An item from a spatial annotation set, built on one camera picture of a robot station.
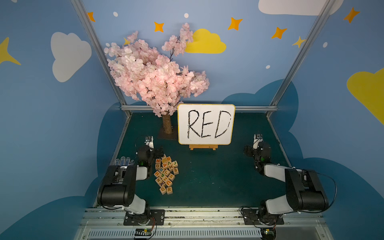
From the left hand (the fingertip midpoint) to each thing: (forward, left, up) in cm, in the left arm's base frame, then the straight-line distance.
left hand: (154, 144), depth 94 cm
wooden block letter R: (-27, -13, -4) cm, 30 cm away
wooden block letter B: (-8, -9, -5) cm, 13 cm away
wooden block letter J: (-11, -14, -4) cm, 18 cm away
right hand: (+2, -65, +1) cm, 65 cm away
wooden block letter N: (-9, -3, -4) cm, 11 cm away
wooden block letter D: (-27, -9, -4) cm, 29 cm away
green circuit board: (-46, -2, -9) cm, 47 cm away
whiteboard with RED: (+8, -33, +11) cm, 35 cm away
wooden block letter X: (-23, -7, -5) cm, 25 cm away
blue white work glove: (-10, +19, -7) cm, 22 cm away
